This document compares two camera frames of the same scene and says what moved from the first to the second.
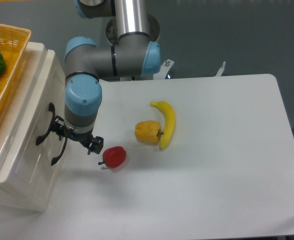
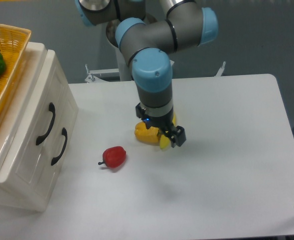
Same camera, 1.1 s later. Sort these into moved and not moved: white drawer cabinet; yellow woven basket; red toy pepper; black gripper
Moved: black gripper
Not moved: red toy pepper; yellow woven basket; white drawer cabinet
